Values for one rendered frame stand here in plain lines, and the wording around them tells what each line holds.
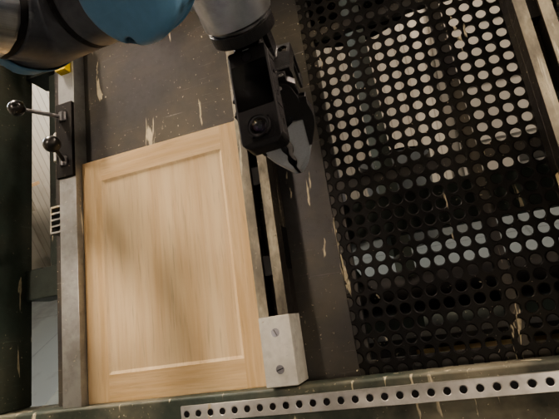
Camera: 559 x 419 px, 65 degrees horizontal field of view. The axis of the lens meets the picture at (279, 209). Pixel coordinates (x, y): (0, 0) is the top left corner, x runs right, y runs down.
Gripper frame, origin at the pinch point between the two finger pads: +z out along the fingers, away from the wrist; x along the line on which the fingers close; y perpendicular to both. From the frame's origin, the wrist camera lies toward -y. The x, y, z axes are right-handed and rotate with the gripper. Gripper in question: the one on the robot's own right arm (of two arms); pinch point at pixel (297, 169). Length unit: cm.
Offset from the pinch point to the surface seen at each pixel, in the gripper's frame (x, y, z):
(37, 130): 310, 302, 129
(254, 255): 16.8, 7.5, 25.3
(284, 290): 12.0, 1.0, 29.0
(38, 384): 237, 65, 182
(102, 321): 57, 4, 34
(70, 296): 64, 9, 29
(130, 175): 48, 33, 18
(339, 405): 5.4, -16.5, 40.7
